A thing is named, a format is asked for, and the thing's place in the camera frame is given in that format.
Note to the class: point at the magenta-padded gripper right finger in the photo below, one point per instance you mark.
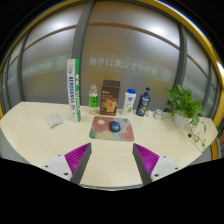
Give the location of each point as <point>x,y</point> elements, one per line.
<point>147,158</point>

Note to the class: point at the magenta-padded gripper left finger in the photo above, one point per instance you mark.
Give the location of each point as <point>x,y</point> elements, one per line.
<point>77,157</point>

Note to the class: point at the blue computer mouse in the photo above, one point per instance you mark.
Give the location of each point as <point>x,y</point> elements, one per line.
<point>114,126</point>

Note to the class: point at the pastel patterned mouse pad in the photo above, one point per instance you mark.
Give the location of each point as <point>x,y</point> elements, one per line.
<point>100,131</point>

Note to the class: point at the small patterned tissue packet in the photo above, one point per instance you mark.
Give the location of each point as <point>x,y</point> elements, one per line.
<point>54,120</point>

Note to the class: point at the crumpled white wrapper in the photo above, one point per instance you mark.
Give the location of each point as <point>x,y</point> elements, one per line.
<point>149,113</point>

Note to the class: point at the black round desk grommet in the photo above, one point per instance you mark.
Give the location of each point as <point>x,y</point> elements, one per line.
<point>190,135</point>

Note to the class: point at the dark blue pump bottle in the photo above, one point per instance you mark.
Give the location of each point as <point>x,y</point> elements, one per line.
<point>143,103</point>

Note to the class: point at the white bottle blue cap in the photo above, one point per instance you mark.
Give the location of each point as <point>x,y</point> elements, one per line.
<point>128,103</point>

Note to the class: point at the clear bottle green label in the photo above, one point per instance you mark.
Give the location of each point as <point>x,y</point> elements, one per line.
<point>93,100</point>

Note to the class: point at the green plant white pot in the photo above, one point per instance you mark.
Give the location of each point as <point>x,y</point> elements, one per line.
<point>183,103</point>

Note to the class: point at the brown cracker box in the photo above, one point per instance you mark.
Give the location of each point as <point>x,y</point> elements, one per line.
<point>109,98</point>

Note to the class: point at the white green shuttlecock tube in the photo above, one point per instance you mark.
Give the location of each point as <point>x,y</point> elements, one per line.
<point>74,90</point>

